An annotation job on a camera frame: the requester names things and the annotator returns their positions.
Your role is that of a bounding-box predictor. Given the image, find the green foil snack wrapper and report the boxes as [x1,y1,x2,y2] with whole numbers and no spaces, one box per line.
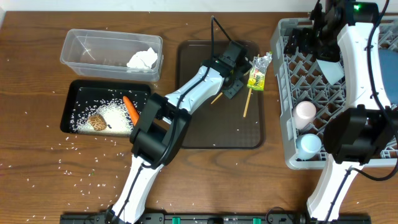
[247,52,272,91]

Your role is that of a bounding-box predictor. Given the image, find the light blue bowl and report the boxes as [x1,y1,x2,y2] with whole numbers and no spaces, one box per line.
[317,60,345,85]

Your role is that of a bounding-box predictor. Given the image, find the pink cup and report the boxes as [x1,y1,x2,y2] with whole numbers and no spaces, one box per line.
[292,101,317,129]

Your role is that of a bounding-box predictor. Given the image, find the white tissue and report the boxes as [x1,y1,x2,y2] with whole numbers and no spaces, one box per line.
[126,47,158,69]

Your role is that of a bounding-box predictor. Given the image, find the light blue cup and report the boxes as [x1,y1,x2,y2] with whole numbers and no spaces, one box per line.
[296,134,322,160]

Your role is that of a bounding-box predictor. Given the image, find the orange carrot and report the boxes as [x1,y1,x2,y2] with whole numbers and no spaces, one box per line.
[123,96,140,126]

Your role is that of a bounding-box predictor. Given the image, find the brown food scrap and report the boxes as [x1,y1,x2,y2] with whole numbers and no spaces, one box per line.
[88,114,107,131]

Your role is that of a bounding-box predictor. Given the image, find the dark blue plate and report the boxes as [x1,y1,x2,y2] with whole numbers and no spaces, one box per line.
[379,49,398,104]

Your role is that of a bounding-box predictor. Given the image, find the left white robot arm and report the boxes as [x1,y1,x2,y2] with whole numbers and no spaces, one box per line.
[105,40,251,223]

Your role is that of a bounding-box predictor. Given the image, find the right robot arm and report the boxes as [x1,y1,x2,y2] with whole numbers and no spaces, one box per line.
[284,1,397,223]

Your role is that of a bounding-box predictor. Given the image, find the grey dishwasher rack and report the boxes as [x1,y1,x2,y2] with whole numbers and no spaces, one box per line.
[271,16,397,170]

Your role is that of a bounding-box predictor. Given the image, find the black waste tray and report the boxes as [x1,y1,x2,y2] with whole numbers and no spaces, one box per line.
[60,80,151,137]

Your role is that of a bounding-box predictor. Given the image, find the wooden chopstick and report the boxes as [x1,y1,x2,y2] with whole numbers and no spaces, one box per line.
[211,91,223,105]
[243,87,252,118]

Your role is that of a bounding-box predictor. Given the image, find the dark brown serving tray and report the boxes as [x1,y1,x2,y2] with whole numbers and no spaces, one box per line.
[176,40,266,149]

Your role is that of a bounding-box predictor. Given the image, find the pile of white rice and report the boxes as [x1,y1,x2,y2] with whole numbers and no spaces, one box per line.
[68,87,149,137]

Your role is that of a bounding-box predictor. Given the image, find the clear plastic bin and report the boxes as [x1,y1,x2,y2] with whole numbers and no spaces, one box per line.
[60,29,163,82]

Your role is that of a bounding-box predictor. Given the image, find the black cable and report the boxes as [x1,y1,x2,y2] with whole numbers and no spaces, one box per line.
[210,15,233,63]

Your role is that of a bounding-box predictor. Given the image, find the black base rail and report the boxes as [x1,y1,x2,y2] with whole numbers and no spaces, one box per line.
[58,208,373,224]

